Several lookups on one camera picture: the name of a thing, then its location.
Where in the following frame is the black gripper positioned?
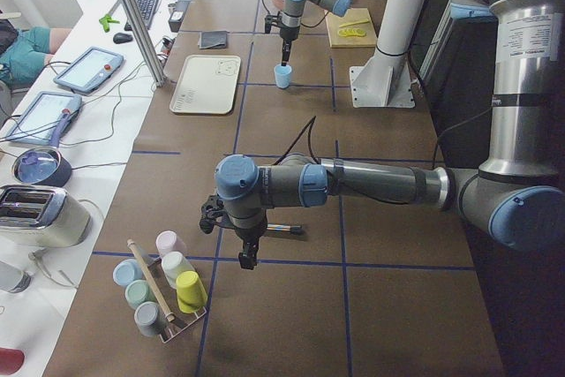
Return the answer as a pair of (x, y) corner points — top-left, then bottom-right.
(199, 194), (267, 269)
(264, 12), (301, 64)

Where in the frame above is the light blue cup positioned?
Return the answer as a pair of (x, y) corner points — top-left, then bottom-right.
(274, 64), (293, 89)

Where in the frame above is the yellow cup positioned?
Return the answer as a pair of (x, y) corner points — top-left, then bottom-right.
(176, 271), (207, 313)

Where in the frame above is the white cup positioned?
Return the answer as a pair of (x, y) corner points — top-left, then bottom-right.
(161, 251), (195, 289)

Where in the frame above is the pink cup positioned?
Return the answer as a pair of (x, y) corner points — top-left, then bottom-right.
(155, 230), (187, 257)

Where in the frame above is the clear acrylic cup rack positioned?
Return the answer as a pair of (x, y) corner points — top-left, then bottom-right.
(148, 257), (207, 343)

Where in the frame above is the green cup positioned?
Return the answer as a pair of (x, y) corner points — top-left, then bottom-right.
(124, 280), (155, 310)

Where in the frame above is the grey cup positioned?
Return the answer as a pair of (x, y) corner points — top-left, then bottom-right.
(134, 301), (167, 336)

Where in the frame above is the blue cup on rack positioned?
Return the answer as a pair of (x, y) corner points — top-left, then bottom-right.
(112, 258), (144, 288)

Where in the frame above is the wooden cutting board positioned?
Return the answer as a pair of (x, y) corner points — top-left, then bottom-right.
(325, 8), (377, 49)

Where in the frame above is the lemon slice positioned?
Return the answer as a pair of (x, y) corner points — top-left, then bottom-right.
(337, 27), (366, 38)

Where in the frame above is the grey folded cloth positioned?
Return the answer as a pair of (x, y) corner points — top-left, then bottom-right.
(198, 31), (228, 49)

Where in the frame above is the yellow plastic knife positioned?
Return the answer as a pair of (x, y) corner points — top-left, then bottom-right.
(338, 18), (371, 28)

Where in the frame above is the white bear tray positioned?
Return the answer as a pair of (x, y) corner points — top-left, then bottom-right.
(169, 55), (241, 115)

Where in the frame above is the white support column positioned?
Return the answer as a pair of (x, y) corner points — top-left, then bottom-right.
(373, 0), (442, 58)

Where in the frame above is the black keyboard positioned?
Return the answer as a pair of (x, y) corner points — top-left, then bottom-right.
(136, 0), (161, 29)

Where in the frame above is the black computer mouse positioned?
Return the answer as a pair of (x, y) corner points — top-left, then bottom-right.
(113, 33), (133, 44)

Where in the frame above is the teach pendant far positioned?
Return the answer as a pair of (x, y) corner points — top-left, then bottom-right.
(53, 47), (124, 94)

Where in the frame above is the teach pendant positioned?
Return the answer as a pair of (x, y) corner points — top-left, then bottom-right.
(1, 92), (83, 147)
(53, 47), (124, 94)

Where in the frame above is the cream toaster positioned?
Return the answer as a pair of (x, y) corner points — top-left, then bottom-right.
(1, 185), (90, 247)

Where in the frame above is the teach pendant near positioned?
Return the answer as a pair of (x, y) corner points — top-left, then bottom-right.
(1, 92), (83, 147)

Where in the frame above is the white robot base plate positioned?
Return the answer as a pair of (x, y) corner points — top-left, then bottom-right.
(349, 64), (416, 109)

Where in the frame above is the aluminium frame post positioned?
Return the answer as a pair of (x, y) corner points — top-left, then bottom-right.
(120, 0), (166, 87)

